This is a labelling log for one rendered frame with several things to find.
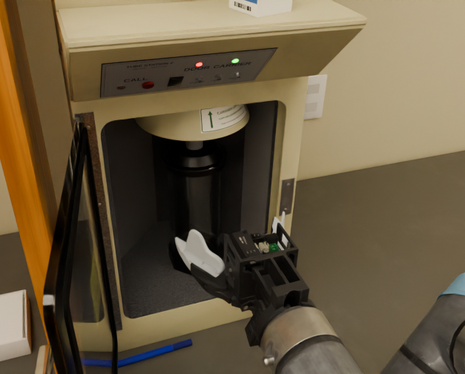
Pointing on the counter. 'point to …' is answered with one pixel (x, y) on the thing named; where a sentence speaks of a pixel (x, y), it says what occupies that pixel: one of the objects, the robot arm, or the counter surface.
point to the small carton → (261, 7)
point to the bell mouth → (196, 123)
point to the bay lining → (233, 184)
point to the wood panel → (18, 136)
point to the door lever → (44, 361)
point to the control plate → (139, 72)
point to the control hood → (200, 38)
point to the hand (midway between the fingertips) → (226, 232)
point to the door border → (65, 268)
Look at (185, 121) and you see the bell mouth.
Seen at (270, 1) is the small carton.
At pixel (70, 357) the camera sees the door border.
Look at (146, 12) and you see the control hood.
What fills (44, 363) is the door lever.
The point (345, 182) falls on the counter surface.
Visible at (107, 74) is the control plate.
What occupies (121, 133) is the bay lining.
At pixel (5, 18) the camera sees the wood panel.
